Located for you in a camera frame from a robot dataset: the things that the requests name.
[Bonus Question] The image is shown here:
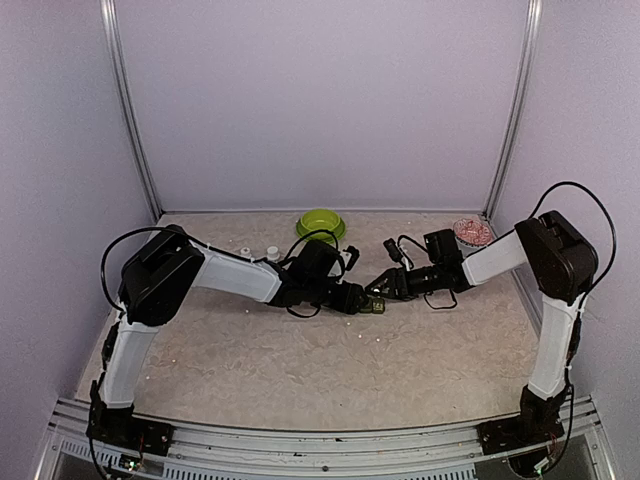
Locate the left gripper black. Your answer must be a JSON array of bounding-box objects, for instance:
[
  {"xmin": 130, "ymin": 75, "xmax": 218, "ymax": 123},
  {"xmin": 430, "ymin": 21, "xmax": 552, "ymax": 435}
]
[{"xmin": 306, "ymin": 278, "xmax": 370, "ymax": 316}]

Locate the green weekly pill organizer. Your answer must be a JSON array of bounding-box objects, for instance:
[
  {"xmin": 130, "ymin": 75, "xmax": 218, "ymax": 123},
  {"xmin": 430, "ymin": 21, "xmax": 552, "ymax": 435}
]
[{"xmin": 369, "ymin": 297, "xmax": 386, "ymax": 315}]

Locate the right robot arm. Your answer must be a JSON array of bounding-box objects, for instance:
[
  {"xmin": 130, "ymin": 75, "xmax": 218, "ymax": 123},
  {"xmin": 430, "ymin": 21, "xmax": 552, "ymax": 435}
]
[{"xmin": 365, "ymin": 210, "xmax": 598, "ymax": 402}]

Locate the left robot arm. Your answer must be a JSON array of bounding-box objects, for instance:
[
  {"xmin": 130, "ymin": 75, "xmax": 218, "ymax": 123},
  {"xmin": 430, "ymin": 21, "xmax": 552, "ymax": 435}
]
[{"xmin": 91, "ymin": 224, "xmax": 372, "ymax": 445}]

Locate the left aluminium frame post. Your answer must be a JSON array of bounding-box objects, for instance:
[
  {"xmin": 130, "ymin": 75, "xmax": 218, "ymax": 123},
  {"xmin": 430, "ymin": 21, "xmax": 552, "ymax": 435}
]
[{"xmin": 100, "ymin": 0, "xmax": 164, "ymax": 222}]

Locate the right aluminium frame post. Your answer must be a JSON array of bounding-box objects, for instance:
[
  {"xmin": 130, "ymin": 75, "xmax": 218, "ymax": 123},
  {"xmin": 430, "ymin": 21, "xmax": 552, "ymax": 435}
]
[{"xmin": 483, "ymin": 0, "xmax": 543, "ymax": 222}]

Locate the green bowl with saucer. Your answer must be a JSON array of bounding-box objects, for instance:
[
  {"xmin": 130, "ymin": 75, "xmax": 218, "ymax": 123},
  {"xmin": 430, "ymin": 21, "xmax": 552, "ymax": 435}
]
[{"xmin": 295, "ymin": 209, "xmax": 347, "ymax": 242}]

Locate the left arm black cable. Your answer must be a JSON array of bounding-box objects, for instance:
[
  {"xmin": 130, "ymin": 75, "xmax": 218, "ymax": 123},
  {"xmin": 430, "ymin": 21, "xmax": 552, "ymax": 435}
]
[{"xmin": 99, "ymin": 227, "xmax": 351, "ymax": 319}]

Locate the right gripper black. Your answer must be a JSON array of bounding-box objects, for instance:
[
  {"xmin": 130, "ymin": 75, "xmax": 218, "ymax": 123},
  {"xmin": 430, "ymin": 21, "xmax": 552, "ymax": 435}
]
[{"xmin": 365, "ymin": 262, "xmax": 444, "ymax": 300}]

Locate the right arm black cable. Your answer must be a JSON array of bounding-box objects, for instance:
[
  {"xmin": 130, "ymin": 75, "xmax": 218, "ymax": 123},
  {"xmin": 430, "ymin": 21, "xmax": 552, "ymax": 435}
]
[{"xmin": 529, "ymin": 181, "xmax": 617, "ymax": 301}]

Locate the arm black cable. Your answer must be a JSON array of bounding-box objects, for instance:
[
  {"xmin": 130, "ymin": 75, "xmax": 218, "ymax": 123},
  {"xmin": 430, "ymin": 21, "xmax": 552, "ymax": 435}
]
[
  {"xmin": 99, "ymin": 227, "xmax": 351, "ymax": 319},
  {"xmin": 529, "ymin": 181, "xmax": 617, "ymax": 301}
]

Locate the aluminium frame post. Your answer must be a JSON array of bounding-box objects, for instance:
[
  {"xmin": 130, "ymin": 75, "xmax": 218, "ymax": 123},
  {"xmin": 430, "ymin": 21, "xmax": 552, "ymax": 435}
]
[
  {"xmin": 483, "ymin": 0, "xmax": 543, "ymax": 222},
  {"xmin": 100, "ymin": 0, "xmax": 164, "ymax": 222}
]

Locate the red patterned ceramic bowl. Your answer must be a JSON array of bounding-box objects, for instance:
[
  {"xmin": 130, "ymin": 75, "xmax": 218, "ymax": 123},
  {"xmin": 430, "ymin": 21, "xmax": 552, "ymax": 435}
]
[{"xmin": 453, "ymin": 218, "xmax": 493, "ymax": 249}]

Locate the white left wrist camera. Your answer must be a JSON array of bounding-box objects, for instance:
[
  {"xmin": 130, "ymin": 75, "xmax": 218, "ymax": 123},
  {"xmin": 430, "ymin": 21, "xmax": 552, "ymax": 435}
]
[{"xmin": 331, "ymin": 245, "xmax": 360, "ymax": 276}]

